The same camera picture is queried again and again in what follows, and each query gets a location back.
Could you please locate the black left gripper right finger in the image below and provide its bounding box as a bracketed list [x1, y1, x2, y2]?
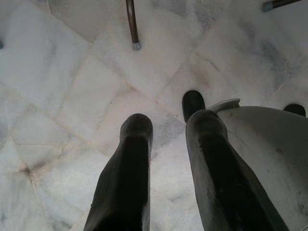
[185, 109, 290, 231]

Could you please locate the brown chair leg grey cap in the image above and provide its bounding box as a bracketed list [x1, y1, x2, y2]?
[125, 0, 141, 51]
[262, 0, 304, 13]

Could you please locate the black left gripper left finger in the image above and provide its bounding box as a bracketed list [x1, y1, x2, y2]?
[83, 113, 154, 231]

